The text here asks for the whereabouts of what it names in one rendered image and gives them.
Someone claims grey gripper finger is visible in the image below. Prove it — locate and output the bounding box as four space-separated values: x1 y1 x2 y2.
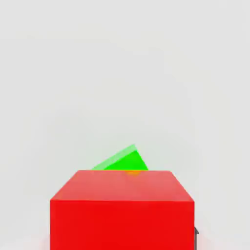
194 227 200 250

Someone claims small red cube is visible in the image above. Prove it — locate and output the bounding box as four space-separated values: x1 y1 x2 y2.
49 169 195 250

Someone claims small green cube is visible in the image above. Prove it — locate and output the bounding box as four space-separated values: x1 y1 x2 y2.
91 144 149 171

